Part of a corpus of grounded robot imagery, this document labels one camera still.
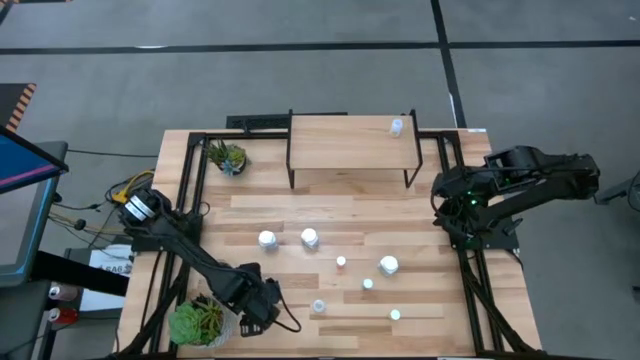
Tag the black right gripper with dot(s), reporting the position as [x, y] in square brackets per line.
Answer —
[457, 184]

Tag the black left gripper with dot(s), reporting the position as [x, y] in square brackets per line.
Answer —
[255, 295]

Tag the translucent clear medicine bottle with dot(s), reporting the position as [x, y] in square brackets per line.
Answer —
[396, 127]
[318, 306]

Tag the white labelled medicine bottle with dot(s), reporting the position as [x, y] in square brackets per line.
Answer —
[310, 237]
[388, 265]
[267, 240]

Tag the red vial white cap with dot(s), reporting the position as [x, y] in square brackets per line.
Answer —
[341, 261]

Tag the blue vial white cap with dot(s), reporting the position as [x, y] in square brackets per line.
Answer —
[367, 284]

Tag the yellow vial white cap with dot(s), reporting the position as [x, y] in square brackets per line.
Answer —
[395, 314]

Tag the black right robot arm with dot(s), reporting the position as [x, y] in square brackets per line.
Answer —
[545, 175]

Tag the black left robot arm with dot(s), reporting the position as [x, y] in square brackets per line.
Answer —
[200, 259]

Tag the wooden shelf black metal legs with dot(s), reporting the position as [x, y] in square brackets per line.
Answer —
[350, 142]

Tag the large succulent white pot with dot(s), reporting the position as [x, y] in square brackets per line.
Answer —
[195, 325]

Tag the grey chair base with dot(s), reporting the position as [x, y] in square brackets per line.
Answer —
[617, 190]

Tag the white printed paper box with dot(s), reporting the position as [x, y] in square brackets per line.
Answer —
[107, 260]

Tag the small succulent dark pot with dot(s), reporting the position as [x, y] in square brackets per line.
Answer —
[227, 157]

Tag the black beam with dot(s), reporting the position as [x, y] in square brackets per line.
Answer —
[75, 272]

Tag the red can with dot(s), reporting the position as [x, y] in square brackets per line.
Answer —
[62, 315]

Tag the silver can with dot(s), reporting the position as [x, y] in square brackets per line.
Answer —
[62, 291]

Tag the black power strip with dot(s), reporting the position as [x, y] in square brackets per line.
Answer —
[255, 121]

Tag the grey cart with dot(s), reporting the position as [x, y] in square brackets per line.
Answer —
[20, 320]

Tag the blue screen monitor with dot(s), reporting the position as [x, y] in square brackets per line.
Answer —
[20, 165]

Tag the hazard striped floor mat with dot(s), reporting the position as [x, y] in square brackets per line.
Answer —
[15, 105]

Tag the black metal table frame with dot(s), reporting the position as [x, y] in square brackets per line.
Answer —
[265, 135]

